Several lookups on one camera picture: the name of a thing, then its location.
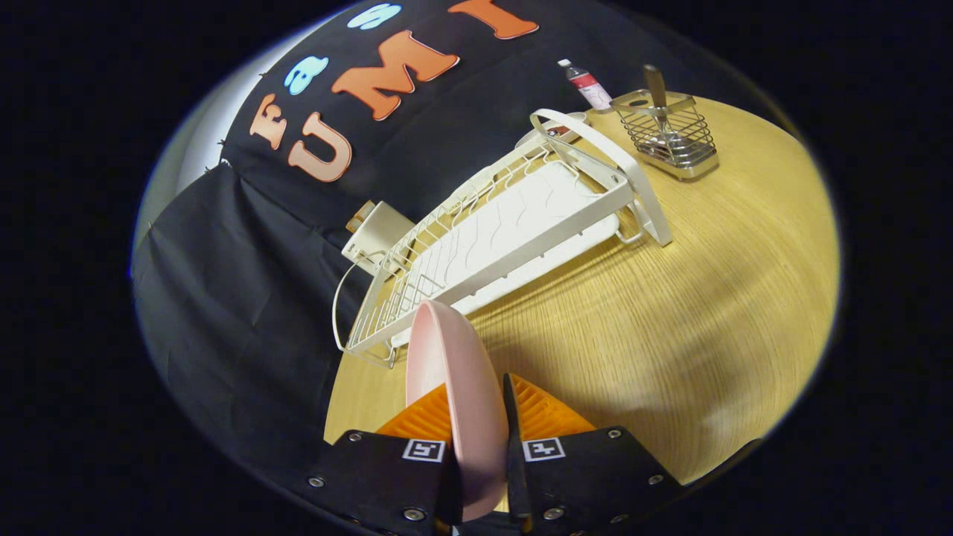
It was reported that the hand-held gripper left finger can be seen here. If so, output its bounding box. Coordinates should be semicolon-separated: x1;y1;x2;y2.
305;383;462;536

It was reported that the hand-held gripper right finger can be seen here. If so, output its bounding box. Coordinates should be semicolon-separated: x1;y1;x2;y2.
503;374;682;536

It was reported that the pink plate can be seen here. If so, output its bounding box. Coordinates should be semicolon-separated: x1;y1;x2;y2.
406;300;510;522

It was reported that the white wire dish rack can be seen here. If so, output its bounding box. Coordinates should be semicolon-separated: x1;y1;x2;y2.
333;109;672;369

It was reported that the metal wire basket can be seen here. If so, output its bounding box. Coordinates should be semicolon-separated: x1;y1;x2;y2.
611;89;720;182

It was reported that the wooden handled spoon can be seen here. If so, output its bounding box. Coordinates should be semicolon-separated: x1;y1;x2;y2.
643;64;682;146

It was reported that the cream toaster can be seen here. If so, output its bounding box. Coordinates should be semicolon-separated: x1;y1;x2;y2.
342;201;416;278

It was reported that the black backdrop cloth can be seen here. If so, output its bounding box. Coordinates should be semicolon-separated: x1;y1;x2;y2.
133;0;745;514

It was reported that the clear bottle with red label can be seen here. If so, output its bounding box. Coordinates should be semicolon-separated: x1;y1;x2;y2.
558;59;613;112

